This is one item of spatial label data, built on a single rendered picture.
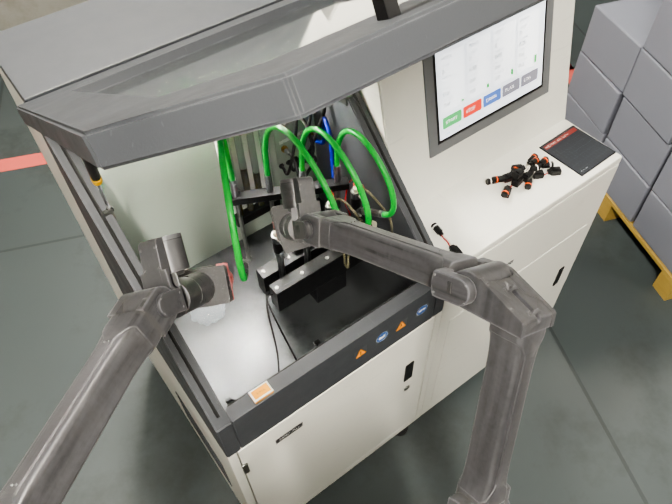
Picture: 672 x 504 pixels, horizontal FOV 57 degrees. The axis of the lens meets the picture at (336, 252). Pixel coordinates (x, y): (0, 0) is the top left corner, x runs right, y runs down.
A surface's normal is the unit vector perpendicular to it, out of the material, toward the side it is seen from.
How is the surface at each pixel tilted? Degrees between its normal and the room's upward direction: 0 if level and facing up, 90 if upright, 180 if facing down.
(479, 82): 76
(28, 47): 0
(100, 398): 61
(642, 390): 0
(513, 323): 68
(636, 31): 0
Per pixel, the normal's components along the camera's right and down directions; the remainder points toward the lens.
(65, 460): 0.86, -0.24
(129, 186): 0.60, 0.62
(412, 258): -0.79, 0.11
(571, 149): -0.02, -0.62
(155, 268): -0.41, 0.09
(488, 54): 0.58, 0.45
